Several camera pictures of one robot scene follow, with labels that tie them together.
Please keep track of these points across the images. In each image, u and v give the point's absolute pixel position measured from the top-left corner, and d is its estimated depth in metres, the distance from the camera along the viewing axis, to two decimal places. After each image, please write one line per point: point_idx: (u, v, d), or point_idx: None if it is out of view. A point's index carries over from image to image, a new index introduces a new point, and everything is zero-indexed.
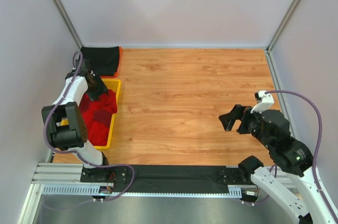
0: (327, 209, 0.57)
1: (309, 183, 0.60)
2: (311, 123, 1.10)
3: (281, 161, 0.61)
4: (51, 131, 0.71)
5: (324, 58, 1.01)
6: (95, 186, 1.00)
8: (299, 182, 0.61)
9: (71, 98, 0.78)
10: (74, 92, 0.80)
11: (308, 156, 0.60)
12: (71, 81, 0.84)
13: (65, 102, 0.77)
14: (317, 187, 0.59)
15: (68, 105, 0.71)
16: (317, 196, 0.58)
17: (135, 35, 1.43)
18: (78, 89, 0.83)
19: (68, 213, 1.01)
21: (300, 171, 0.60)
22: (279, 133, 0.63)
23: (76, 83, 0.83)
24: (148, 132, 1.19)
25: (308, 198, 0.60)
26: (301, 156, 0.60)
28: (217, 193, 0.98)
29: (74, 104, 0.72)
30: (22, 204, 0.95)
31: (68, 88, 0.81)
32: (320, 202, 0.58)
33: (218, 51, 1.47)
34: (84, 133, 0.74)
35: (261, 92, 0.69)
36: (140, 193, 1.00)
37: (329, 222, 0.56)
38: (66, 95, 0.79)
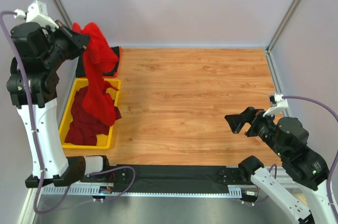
0: None
1: (321, 195, 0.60)
2: (311, 124, 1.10)
3: (297, 174, 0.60)
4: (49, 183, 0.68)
5: (324, 57, 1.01)
6: (95, 186, 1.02)
8: (311, 194, 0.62)
9: (53, 162, 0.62)
10: (49, 150, 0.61)
11: (324, 169, 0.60)
12: (35, 130, 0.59)
13: (51, 171, 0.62)
14: (328, 202, 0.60)
15: (58, 183, 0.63)
16: (327, 209, 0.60)
17: (135, 35, 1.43)
18: (51, 132, 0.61)
19: (67, 214, 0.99)
21: (314, 185, 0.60)
22: (296, 145, 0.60)
23: (42, 130, 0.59)
24: (148, 132, 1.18)
25: (317, 208, 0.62)
26: (318, 170, 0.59)
28: (217, 193, 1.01)
29: (64, 179, 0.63)
30: (22, 204, 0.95)
31: (38, 148, 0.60)
32: (330, 216, 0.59)
33: (218, 51, 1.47)
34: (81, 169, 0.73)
35: (278, 96, 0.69)
36: (140, 193, 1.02)
37: None
38: (43, 160, 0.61)
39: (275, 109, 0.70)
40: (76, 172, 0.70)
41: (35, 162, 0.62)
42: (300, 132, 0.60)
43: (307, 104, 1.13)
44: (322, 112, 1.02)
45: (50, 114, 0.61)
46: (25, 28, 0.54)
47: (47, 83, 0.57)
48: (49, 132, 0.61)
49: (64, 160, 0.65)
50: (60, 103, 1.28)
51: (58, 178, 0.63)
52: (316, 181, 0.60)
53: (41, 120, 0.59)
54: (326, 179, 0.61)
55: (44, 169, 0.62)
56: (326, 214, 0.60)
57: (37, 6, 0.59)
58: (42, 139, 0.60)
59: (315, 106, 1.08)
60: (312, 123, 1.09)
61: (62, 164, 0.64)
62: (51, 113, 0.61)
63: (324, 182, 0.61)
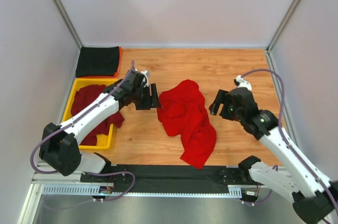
0: (304, 167, 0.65)
1: (277, 140, 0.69)
2: (311, 123, 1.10)
3: (250, 127, 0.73)
4: (44, 148, 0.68)
5: (324, 58, 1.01)
6: (95, 186, 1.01)
8: (269, 142, 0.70)
9: (80, 125, 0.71)
10: (88, 119, 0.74)
11: (272, 119, 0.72)
12: (97, 103, 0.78)
13: (72, 129, 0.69)
14: (286, 144, 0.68)
15: (65, 140, 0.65)
16: (287, 152, 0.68)
17: (135, 35, 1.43)
18: (100, 115, 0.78)
19: (68, 214, 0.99)
21: (265, 130, 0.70)
22: (245, 104, 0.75)
23: (100, 108, 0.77)
24: (148, 132, 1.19)
25: (282, 156, 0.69)
26: (265, 119, 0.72)
28: (217, 193, 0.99)
29: (73, 141, 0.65)
30: (22, 204, 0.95)
31: (86, 112, 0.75)
32: (293, 158, 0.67)
33: (218, 51, 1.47)
34: (70, 166, 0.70)
35: (238, 77, 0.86)
36: (141, 193, 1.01)
37: (307, 176, 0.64)
38: (78, 120, 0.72)
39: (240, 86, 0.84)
40: (71, 159, 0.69)
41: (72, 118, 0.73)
42: (245, 91, 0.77)
43: (308, 104, 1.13)
44: (322, 113, 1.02)
45: (107, 111, 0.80)
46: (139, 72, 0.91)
47: (124, 98, 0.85)
48: (100, 114, 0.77)
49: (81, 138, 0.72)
50: (61, 103, 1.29)
51: (70, 136, 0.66)
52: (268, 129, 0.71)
53: (105, 103, 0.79)
54: (277, 126, 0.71)
55: (72, 123, 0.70)
56: (290, 158, 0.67)
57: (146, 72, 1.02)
58: (94, 109, 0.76)
59: (314, 106, 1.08)
60: (312, 123, 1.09)
61: (77, 137, 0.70)
62: (108, 111, 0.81)
63: (275, 129, 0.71)
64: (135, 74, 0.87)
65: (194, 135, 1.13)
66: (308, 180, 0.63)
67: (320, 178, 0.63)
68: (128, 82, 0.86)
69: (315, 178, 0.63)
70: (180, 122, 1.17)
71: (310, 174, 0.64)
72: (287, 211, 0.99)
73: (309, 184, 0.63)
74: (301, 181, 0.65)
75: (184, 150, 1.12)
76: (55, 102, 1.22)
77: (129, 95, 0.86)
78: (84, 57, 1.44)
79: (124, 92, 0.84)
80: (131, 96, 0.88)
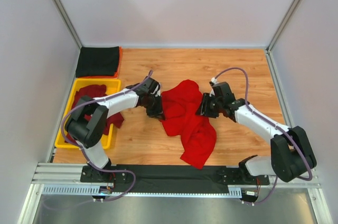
0: (265, 121, 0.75)
1: (244, 111, 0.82)
2: (311, 123, 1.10)
3: (226, 110, 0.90)
4: (74, 115, 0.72)
5: (324, 57, 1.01)
6: (95, 186, 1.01)
8: (241, 118, 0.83)
9: (109, 103, 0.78)
10: (116, 102, 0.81)
11: (241, 101, 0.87)
12: (123, 92, 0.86)
13: (103, 103, 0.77)
14: (250, 111, 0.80)
15: (100, 108, 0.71)
16: (251, 115, 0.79)
17: (135, 35, 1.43)
18: (123, 103, 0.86)
19: (68, 214, 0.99)
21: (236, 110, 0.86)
22: (223, 94, 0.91)
23: (125, 96, 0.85)
24: (148, 132, 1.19)
25: (251, 122, 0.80)
26: (236, 101, 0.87)
28: (217, 193, 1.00)
29: (105, 111, 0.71)
30: (22, 204, 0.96)
31: (114, 95, 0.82)
32: (256, 118, 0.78)
33: (218, 51, 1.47)
34: (94, 139, 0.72)
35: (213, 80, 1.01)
36: (140, 193, 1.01)
37: (268, 127, 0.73)
38: (109, 99, 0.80)
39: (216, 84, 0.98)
40: (97, 130, 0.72)
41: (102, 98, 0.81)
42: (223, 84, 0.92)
43: (308, 105, 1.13)
44: (322, 113, 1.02)
45: (127, 102, 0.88)
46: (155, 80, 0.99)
47: (141, 98, 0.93)
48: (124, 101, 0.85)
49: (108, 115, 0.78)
50: (61, 102, 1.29)
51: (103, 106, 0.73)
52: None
53: (130, 94, 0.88)
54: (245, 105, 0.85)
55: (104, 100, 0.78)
56: (254, 120, 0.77)
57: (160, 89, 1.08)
58: (121, 96, 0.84)
59: (314, 105, 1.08)
60: (312, 123, 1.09)
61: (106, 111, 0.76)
62: (127, 103, 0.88)
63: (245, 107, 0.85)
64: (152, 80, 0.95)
65: (193, 135, 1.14)
66: (269, 129, 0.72)
67: (278, 125, 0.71)
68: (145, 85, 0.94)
69: (274, 127, 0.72)
70: (179, 121, 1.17)
71: (271, 124, 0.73)
72: (287, 211, 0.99)
73: (270, 132, 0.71)
74: (266, 133, 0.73)
75: (184, 150, 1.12)
76: (55, 102, 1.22)
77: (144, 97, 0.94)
78: (84, 57, 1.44)
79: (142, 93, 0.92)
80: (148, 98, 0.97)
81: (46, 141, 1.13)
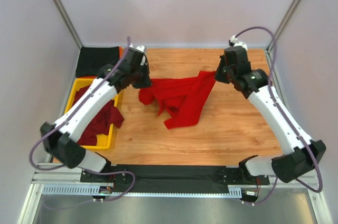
0: (288, 126, 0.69)
1: (265, 98, 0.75)
2: (311, 123, 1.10)
3: (240, 83, 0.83)
4: (46, 146, 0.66)
5: (324, 57, 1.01)
6: (95, 186, 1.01)
8: (256, 99, 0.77)
9: (75, 122, 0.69)
10: (83, 114, 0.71)
11: (263, 77, 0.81)
12: (91, 93, 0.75)
13: (66, 128, 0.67)
14: (273, 102, 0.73)
15: (63, 139, 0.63)
16: (273, 110, 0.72)
17: (135, 35, 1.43)
18: (95, 105, 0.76)
19: (68, 214, 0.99)
21: (255, 87, 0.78)
22: (238, 62, 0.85)
23: (94, 99, 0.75)
24: (148, 131, 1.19)
25: (268, 113, 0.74)
26: (256, 76, 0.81)
28: (217, 193, 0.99)
29: (69, 141, 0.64)
30: (22, 204, 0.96)
31: (78, 108, 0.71)
32: (279, 115, 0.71)
33: (218, 51, 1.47)
34: (76, 160, 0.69)
35: (232, 38, 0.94)
36: (140, 193, 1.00)
37: (288, 133, 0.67)
38: (72, 117, 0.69)
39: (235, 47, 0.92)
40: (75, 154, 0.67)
41: (66, 114, 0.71)
42: (241, 50, 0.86)
43: (308, 105, 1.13)
44: (322, 113, 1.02)
45: (103, 98, 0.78)
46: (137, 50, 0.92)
47: (122, 79, 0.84)
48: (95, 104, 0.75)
49: (77, 135, 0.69)
50: (61, 102, 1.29)
51: (65, 134, 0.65)
52: (258, 85, 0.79)
53: (100, 92, 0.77)
54: (266, 85, 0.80)
55: (66, 122, 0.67)
56: (275, 115, 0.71)
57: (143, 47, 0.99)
58: (88, 102, 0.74)
59: (315, 105, 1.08)
60: (312, 123, 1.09)
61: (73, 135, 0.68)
62: (104, 98, 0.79)
63: (265, 86, 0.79)
64: (132, 52, 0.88)
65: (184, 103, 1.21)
66: (290, 137, 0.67)
67: (301, 136, 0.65)
68: (125, 61, 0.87)
69: (296, 135, 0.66)
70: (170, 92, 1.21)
71: (293, 131, 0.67)
72: (287, 211, 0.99)
73: (289, 140, 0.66)
74: (283, 138, 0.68)
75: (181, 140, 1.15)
76: (55, 102, 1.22)
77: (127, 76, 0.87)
78: (84, 57, 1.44)
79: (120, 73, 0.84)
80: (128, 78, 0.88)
81: None
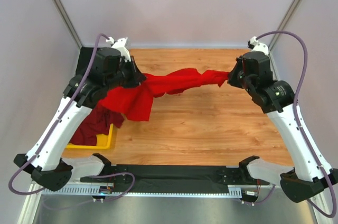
0: (309, 152, 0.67)
1: (288, 120, 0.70)
2: (311, 123, 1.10)
3: (261, 98, 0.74)
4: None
5: (324, 57, 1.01)
6: (95, 186, 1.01)
8: (278, 118, 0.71)
9: (45, 154, 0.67)
10: (53, 145, 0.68)
11: (288, 93, 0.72)
12: (58, 119, 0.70)
13: (38, 161, 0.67)
14: (297, 124, 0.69)
15: (35, 174, 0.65)
16: (296, 132, 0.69)
17: (135, 35, 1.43)
18: (67, 130, 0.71)
19: (67, 214, 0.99)
21: (279, 106, 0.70)
22: (260, 71, 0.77)
23: (63, 125, 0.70)
24: (148, 131, 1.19)
25: (285, 132, 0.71)
26: (281, 92, 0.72)
28: (217, 193, 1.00)
29: (40, 176, 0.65)
30: (22, 204, 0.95)
31: (46, 137, 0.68)
32: (300, 139, 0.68)
33: (218, 51, 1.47)
34: (59, 183, 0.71)
35: (253, 39, 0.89)
36: (140, 193, 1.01)
37: (309, 162, 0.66)
38: (42, 148, 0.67)
39: (255, 49, 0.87)
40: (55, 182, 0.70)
41: (37, 145, 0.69)
42: (262, 59, 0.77)
43: (308, 104, 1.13)
44: (322, 113, 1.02)
45: (77, 117, 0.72)
46: (106, 52, 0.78)
47: (93, 94, 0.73)
48: (65, 129, 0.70)
49: (53, 165, 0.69)
50: None
51: (36, 170, 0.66)
52: (282, 103, 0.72)
53: (68, 115, 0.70)
54: (291, 103, 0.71)
55: (36, 155, 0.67)
56: (296, 139, 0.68)
57: (124, 41, 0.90)
58: (56, 129, 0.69)
59: (315, 105, 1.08)
60: (312, 123, 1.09)
61: (49, 165, 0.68)
62: (79, 115, 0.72)
63: (290, 105, 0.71)
64: (102, 57, 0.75)
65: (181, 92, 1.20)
66: (310, 167, 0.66)
67: (322, 166, 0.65)
68: (97, 68, 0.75)
69: (317, 165, 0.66)
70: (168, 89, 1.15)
71: (314, 160, 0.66)
72: (288, 211, 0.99)
73: (310, 171, 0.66)
74: (302, 166, 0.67)
75: (178, 135, 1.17)
76: (55, 102, 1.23)
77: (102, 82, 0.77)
78: (84, 57, 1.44)
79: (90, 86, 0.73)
80: (102, 90, 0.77)
81: None
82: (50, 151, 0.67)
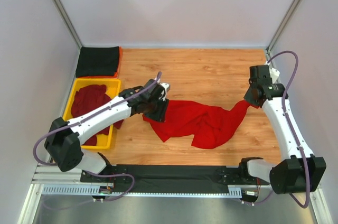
0: (291, 134, 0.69)
1: (276, 107, 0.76)
2: (311, 123, 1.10)
3: (257, 91, 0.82)
4: (49, 140, 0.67)
5: (324, 57, 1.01)
6: (95, 186, 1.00)
8: (268, 105, 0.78)
9: (87, 127, 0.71)
10: (96, 122, 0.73)
11: (280, 90, 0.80)
12: (110, 106, 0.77)
13: (77, 129, 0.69)
14: (282, 111, 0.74)
15: (69, 138, 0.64)
16: (281, 117, 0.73)
17: (135, 35, 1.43)
18: (109, 118, 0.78)
19: (67, 214, 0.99)
21: (270, 96, 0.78)
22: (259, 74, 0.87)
23: (110, 112, 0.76)
24: (148, 131, 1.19)
25: (275, 120, 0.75)
26: (274, 87, 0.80)
28: (217, 193, 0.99)
29: (76, 141, 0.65)
30: (22, 204, 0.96)
31: (94, 114, 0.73)
32: (284, 123, 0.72)
33: (218, 51, 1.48)
34: (70, 164, 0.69)
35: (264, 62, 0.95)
36: (140, 193, 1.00)
37: (289, 142, 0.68)
38: (86, 120, 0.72)
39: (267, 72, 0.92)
40: (72, 157, 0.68)
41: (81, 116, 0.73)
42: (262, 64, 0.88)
43: (308, 104, 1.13)
44: (322, 113, 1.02)
45: (120, 113, 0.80)
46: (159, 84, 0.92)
47: (138, 105, 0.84)
48: (109, 118, 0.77)
49: (83, 139, 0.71)
50: (61, 102, 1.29)
51: (74, 135, 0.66)
52: (273, 95, 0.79)
53: (118, 108, 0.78)
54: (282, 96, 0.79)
55: (79, 123, 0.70)
56: (281, 122, 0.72)
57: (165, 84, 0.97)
58: (104, 113, 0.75)
59: (315, 105, 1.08)
60: (312, 123, 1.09)
61: (81, 138, 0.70)
62: (121, 114, 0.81)
63: (280, 98, 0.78)
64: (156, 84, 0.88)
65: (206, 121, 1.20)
66: (290, 146, 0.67)
67: (301, 146, 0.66)
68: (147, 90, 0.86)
69: (297, 145, 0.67)
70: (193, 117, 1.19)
71: (294, 141, 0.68)
72: (288, 212, 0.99)
73: (289, 149, 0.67)
74: (284, 146, 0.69)
75: (178, 136, 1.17)
76: (55, 102, 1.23)
77: (143, 104, 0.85)
78: (84, 56, 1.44)
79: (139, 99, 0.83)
80: (146, 105, 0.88)
81: None
82: (92, 126, 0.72)
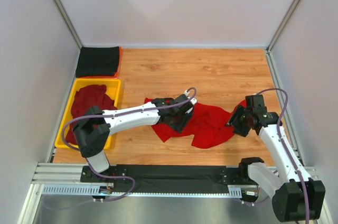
0: (288, 159, 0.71)
1: (271, 133, 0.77)
2: (312, 123, 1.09)
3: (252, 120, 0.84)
4: (80, 122, 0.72)
5: (324, 57, 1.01)
6: (95, 186, 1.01)
8: (264, 134, 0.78)
9: (119, 121, 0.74)
10: (128, 119, 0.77)
11: (275, 117, 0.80)
12: (142, 109, 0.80)
13: (110, 121, 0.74)
14: (278, 137, 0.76)
15: (101, 128, 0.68)
16: (278, 143, 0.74)
17: (135, 35, 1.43)
18: (139, 120, 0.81)
19: (67, 214, 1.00)
21: (264, 123, 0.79)
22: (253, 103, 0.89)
23: (141, 115, 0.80)
24: (148, 132, 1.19)
25: (271, 146, 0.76)
26: (268, 115, 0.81)
28: (217, 193, 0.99)
29: (105, 132, 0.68)
30: (22, 204, 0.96)
31: (128, 112, 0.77)
32: (281, 149, 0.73)
33: (218, 51, 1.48)
34: (90, 152, 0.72)
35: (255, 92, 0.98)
36: (140, 193, 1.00)
37: (287, 166, 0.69)
38: (119, 115, 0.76)
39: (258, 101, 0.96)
40: (95, 146, 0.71)
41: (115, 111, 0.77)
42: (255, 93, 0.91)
43: (308, 104, 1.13)
44: (322, 113, 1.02)
45: (149, 120, 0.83)
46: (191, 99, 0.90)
47: (166, 117, 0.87)
48: (139, 120, 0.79)
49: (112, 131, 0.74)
50: (61, 102, 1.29)
51: (106, 126, 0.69)
52: (269, 123, 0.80)
53: (149, 113, 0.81)
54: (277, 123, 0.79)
55: (112, 116, 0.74)
56: (277, 148, 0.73)
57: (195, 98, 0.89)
58: (135, 114, 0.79)
59: (315, 105, 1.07)
60: (313, 123, 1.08)
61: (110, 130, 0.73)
62: (149, 120, 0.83)
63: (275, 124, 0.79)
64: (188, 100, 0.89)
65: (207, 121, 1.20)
66: (288, 169, 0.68)
67: (299, 170, 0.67)
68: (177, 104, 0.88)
69: (294, 169, 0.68)
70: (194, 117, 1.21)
71: (292, 165, 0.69)
72: None
73: (287, 172, 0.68)
74: (282, 170, 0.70)
75: (178, 136, 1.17)
76: (55, 102, 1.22)
77: (170, 116, 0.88)
78: (84, 57, 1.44)
79: (168, 111, 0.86)
80: (173, 118, 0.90)
81: (46, 141, 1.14)
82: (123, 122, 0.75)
